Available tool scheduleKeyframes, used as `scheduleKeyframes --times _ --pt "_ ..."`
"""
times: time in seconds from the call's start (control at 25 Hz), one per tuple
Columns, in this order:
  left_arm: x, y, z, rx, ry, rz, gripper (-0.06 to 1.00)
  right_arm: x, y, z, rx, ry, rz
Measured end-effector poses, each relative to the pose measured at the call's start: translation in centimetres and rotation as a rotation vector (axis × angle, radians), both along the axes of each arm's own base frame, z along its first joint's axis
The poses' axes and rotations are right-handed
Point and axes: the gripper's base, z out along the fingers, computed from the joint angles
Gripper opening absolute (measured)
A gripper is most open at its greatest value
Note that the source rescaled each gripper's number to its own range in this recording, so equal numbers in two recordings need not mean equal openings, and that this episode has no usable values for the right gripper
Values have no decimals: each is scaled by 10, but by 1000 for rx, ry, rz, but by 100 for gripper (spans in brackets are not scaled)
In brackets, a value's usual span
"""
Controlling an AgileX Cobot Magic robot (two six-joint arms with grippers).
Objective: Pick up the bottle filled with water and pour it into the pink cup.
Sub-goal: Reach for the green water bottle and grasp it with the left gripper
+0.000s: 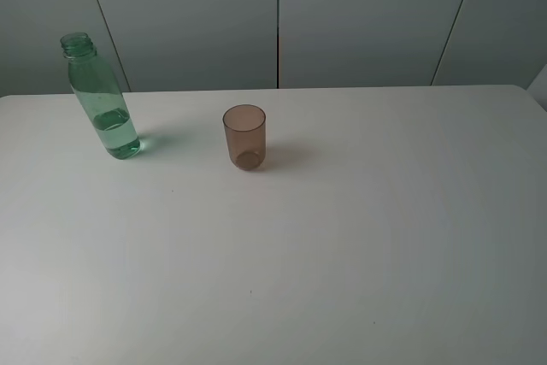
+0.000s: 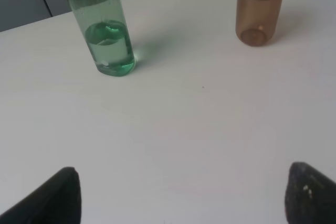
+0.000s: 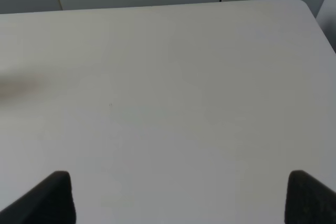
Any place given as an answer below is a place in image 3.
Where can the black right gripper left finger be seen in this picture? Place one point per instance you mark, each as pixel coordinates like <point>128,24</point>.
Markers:
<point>50,201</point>

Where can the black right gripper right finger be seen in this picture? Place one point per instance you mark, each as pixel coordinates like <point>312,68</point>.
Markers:
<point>308,200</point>

